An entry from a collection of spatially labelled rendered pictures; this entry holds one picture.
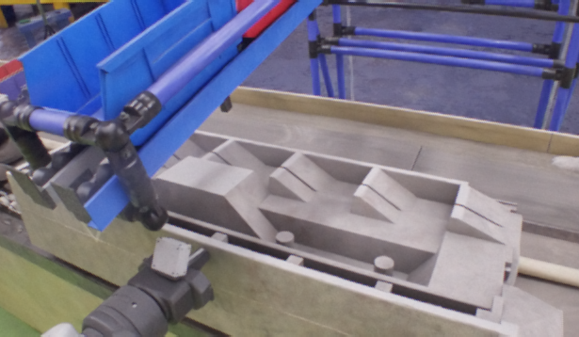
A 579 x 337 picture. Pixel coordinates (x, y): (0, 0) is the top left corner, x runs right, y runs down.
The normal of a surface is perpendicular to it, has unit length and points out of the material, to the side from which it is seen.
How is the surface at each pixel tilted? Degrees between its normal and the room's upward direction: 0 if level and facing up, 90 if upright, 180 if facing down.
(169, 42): 92
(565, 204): 0
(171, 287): 10
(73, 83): 88
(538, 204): 0
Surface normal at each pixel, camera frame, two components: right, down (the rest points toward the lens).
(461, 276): -0.03, -0.89
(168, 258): -0.41, -0.07
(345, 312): -0.46, 0.42
